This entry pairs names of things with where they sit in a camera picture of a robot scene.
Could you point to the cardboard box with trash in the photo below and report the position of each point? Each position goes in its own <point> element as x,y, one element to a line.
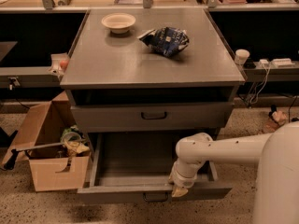
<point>44,124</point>

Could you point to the white paper bowl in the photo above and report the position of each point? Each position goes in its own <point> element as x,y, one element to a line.
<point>118,23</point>

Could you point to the white cup on shelf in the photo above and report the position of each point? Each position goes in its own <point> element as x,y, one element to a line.
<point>241,55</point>

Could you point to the grey drawer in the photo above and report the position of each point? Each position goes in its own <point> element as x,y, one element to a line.
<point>151,117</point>
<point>135,167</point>

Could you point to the clear container with orange ball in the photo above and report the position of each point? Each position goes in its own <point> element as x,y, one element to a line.
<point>59,63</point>

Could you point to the blue chip bag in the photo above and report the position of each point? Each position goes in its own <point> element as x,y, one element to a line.
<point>167,41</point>

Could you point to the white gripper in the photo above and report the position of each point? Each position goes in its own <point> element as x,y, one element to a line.
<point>184,180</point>

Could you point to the grabber reacher tool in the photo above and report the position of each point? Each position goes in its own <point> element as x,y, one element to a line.
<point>74,146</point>

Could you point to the grey top drawer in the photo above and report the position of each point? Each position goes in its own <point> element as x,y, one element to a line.
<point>151,117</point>

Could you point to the white power strip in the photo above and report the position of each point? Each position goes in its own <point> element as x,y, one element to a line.
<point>283,62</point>

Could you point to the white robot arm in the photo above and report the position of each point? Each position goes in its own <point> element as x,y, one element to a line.
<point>194,151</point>

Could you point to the grey drawer cabinet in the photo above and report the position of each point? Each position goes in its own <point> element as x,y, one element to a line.
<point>108,69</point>

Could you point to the white power adapter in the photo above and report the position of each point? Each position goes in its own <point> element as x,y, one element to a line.
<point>264,63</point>

